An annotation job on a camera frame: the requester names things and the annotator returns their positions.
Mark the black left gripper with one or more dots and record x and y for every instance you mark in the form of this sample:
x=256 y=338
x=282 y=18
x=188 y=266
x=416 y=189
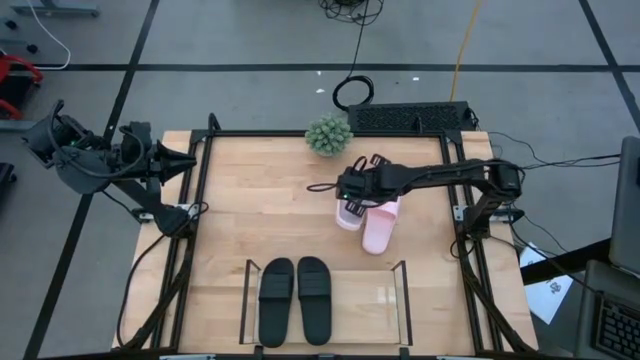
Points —
x=142 y=160

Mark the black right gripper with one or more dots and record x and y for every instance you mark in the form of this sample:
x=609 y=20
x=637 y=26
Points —
x=367 y=185

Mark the pink slide sandal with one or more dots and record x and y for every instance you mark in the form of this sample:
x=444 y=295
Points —
x=380 y=230
x=347 y=222

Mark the black slide sandal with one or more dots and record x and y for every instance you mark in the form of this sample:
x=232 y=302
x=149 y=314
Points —
x=275 y=305
x=315 y=305

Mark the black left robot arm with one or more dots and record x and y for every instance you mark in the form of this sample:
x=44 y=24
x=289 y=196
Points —
x=82 y=172

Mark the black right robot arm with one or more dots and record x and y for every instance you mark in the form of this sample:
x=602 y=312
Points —
x=440 y=175

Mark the wooden shelf with black legs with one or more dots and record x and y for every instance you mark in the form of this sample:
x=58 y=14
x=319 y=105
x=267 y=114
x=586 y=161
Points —
x=360 y=305

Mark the green potted succulent plant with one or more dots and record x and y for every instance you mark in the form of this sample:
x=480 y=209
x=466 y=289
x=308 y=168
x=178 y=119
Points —
x=329 y=135

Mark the black perforated metal box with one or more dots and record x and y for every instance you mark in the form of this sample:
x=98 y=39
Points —
x=410 y=117

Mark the small black floor foot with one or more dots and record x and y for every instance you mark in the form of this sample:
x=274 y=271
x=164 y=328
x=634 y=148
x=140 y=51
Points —
x=32 y=49

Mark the grey metal stand foot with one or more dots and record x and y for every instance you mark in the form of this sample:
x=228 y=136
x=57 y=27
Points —
x=55 y=9

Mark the white paper sheet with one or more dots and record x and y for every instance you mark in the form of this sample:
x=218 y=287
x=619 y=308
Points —
x=547 y=297

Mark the black desk edge bar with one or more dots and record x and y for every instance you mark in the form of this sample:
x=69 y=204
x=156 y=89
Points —
x=565 y=265

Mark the grey monitor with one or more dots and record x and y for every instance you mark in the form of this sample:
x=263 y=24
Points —
x=627 y=210

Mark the grey laptop with black keys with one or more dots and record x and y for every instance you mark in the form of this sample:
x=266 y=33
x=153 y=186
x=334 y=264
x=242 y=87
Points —
x=600 y=320

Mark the black metal table frame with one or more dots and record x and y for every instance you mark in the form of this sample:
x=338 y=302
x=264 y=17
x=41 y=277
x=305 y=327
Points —
x=250 y=133

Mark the red chair frame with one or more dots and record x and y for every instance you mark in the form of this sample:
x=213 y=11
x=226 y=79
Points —
x=20 y=62

